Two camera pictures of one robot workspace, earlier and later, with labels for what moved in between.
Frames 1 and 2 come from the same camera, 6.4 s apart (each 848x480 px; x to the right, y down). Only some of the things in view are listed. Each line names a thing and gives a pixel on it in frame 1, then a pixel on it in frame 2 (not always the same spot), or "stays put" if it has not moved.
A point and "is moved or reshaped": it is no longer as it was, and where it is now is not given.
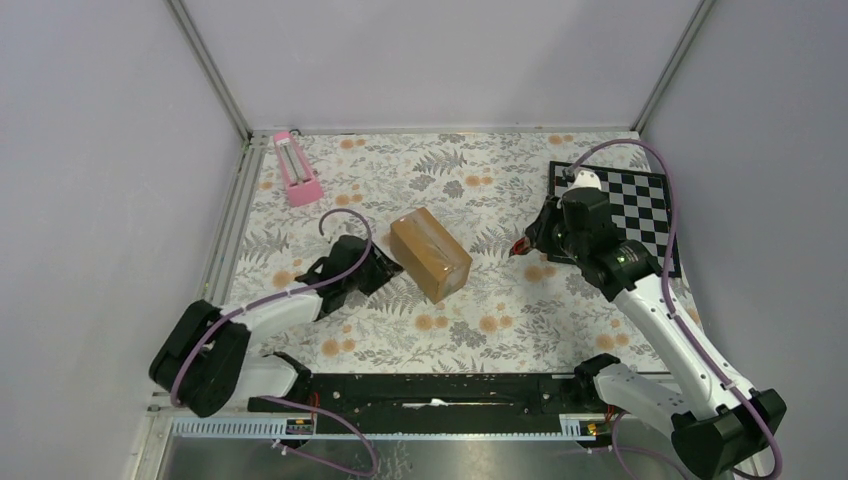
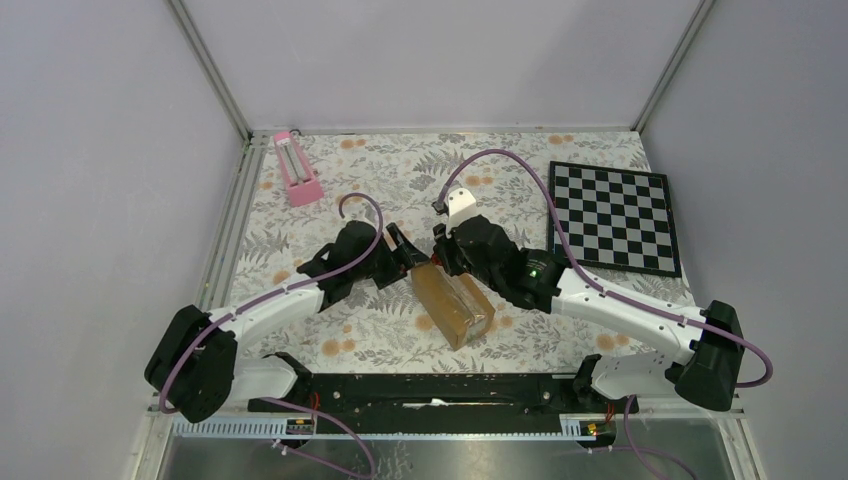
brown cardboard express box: x=427 y=255 is moved or reshaped
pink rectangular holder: x=302 y=187 stays put
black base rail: x=445 y=396 stays put
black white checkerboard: x=639 y=205 stays put
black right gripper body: x=551 y=236 to x=454 y=260
